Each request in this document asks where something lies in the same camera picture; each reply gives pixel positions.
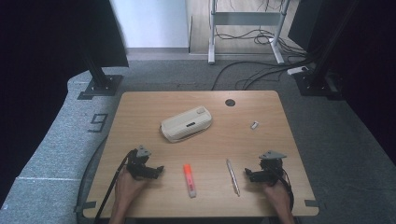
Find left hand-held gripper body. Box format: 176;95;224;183
125;144;157;181

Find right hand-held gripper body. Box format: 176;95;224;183
255;150;288;187

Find silver pen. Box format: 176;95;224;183
226;159;241;198

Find orange pink highlighter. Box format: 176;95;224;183
182;163;197;199

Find cream zip pencil case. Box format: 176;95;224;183
159;105;214;144

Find person's right hand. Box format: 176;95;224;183
261;179;292;210

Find person's left hand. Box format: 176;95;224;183
115;167;149;208

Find black metal stand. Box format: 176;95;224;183
77;43;124;101
293;0;362;101

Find white power strip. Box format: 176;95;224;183
286;65;309;77

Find black curtain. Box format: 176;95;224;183
0;0;130;206
287;0;396;166

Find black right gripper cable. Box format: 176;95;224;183
279;167;296;216

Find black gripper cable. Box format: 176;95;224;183
279;167;296;216
92;149;138;224

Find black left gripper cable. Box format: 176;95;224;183
92;149;138;224

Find black floor cables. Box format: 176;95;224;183
210;26;317;91

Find white desk frame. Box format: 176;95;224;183
207;0;292;65

